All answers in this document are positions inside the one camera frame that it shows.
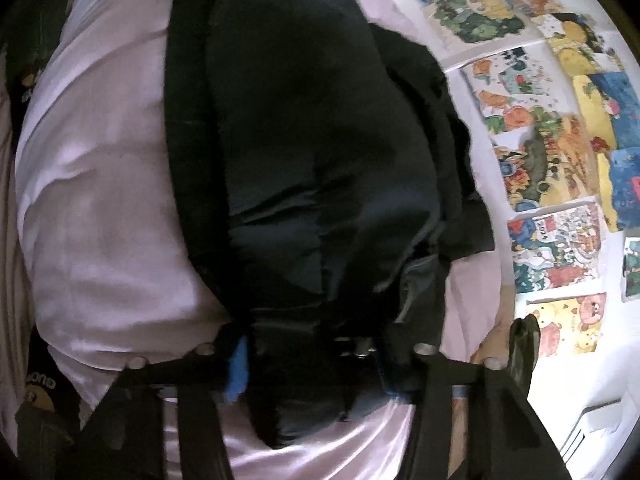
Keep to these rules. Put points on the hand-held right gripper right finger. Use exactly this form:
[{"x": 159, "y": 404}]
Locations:
[{"x": 400, "y": 382}]

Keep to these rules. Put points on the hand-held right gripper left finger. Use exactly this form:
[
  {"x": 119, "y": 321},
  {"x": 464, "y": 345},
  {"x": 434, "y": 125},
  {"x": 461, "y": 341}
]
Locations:
[{"x": 237, "y": 370}]

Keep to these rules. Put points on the black padded jacket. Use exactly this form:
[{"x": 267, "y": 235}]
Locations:
[{"x": 310, "y": 185}]

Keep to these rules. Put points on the camouflage cloth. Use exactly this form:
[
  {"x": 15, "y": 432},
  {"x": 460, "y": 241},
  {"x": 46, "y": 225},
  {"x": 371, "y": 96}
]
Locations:
[{"x": 525, "y": 350}]

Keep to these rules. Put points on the white air conditioner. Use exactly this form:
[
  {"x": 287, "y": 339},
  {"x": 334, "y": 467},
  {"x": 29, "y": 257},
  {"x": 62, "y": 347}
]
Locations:
[{"x": 595, "y": 422}]

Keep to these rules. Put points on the pink bed sheet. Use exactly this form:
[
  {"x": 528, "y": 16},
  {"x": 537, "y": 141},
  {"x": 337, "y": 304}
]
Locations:
[{"x": 110, "y": 200}]

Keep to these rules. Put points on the wooden bed frame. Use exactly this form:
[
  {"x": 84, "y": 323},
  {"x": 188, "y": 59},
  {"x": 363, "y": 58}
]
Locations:
[{"x": 495, "y": 347}]

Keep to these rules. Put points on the group of colourful wall drawings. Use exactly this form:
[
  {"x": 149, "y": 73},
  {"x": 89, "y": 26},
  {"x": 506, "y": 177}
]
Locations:
[{"x": 550, "y": 150}]

